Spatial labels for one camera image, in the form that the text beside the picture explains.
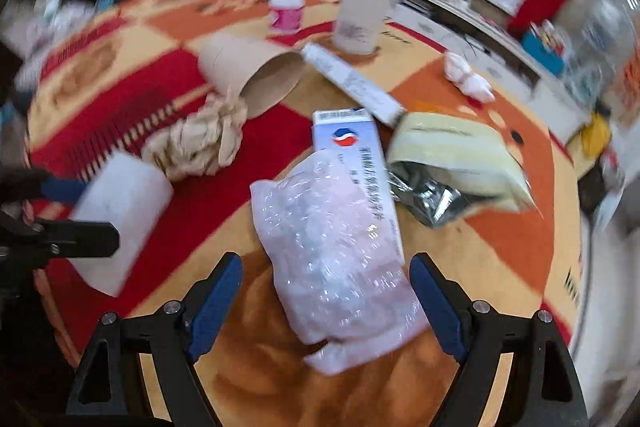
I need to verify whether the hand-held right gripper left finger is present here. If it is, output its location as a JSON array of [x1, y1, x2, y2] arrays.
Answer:
[[65, 252, 244, 427]]

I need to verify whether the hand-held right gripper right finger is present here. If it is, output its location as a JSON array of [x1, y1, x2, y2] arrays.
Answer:
[[409, 252, 590, 427]]

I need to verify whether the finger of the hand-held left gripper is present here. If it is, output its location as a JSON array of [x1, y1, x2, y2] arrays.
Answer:
[[0, 167, 88, 208], [0, 209, 121, 260]]

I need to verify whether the clear bubble wrap bag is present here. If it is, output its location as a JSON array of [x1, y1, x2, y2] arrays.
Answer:
[[250, 149, 432, 376]]

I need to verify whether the yellow striped snack bag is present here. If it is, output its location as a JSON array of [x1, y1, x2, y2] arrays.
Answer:
[[387, 112, 543, 229]]

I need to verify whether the white and blue medicine box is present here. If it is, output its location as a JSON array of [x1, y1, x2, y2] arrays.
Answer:
[[311, 107, 406, 260]]

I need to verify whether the white tissue bundle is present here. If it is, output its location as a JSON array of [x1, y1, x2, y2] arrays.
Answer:
[[444, 52, 495, 102]]

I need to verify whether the orange red printed blanket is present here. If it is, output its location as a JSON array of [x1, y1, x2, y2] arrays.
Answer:
[[22, 0, 586, 427]]

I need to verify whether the crumpled brown paper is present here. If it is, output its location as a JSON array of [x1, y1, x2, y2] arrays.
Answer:
[[141, 89, 249, 182]]

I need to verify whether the brown cardboard tube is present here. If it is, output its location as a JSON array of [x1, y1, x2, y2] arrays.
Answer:
[[197, 32, 306, 120]]

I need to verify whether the long white box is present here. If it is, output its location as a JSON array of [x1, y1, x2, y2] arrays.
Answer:
[[300, 43, 407, 128]]

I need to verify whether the white TV cabinet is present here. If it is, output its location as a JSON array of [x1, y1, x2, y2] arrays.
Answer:
[[395, 0, 596, 128]]

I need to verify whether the blue basket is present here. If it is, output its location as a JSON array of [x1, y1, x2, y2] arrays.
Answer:
[[522, 29, 566, 75]]

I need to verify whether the tall white bottle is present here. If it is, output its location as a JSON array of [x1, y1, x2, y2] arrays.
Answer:
[[331, 0, 401, 56]]

